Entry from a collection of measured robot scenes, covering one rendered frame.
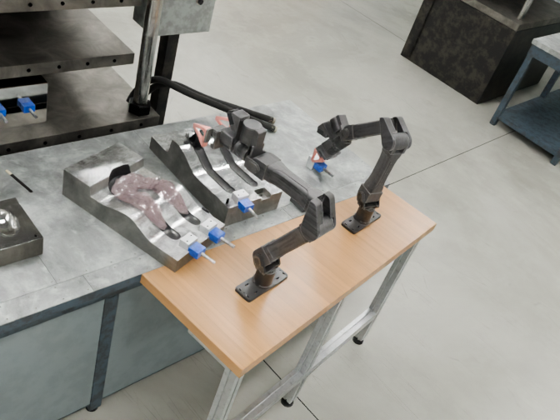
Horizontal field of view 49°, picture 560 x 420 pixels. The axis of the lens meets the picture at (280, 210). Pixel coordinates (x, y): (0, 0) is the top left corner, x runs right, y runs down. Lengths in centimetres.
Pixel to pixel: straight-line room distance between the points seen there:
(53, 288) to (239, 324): 56
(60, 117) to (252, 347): 128
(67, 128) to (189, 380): 115
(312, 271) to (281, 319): 27
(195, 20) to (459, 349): 208
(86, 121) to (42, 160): 34
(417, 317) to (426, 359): 28
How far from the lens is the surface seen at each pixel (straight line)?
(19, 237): 198
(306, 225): 177
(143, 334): 239
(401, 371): 315
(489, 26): 591
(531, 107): 621
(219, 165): 236
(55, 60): 251
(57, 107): 271
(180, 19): 278
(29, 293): 192
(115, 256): 204
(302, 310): 204
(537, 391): 351
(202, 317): 192
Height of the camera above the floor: 224
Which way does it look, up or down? 37 degrees down
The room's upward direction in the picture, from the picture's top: 20 degrees clockwise
